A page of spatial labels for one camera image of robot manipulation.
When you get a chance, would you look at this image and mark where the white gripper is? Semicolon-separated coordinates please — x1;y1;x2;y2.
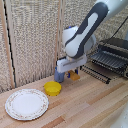
56;54;88;79

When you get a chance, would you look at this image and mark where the yellow bowl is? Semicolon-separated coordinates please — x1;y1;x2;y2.
43;81;63;97

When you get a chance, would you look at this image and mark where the black dish rack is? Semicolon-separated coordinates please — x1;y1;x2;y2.
87;37;128;80

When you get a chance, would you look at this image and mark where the woven screen with wooden posts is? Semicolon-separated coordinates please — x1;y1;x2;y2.
0;0;128;94

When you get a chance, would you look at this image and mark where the white plate with patterned rim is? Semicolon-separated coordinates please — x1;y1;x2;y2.
4;88;50;121

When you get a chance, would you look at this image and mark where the black wire rack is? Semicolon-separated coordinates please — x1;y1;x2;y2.
80;63;112;85

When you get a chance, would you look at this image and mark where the black cable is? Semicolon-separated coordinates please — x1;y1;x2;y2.
99;23;128;48

